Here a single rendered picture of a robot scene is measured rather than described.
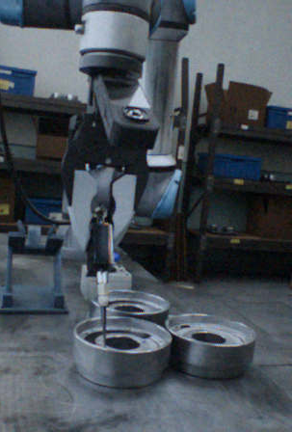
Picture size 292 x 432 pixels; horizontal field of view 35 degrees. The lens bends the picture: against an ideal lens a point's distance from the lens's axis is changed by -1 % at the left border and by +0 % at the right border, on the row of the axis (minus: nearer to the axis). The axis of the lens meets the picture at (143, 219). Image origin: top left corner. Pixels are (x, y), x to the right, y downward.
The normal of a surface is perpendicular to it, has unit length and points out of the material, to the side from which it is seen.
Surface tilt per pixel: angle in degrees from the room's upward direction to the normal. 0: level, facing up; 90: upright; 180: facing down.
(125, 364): 90
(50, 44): 90
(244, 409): 0
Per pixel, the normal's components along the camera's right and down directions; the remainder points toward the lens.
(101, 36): -0.28, 0.08
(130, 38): 0.56, 0.15
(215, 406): 0.10, -0.99
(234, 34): 0.27, 0.13
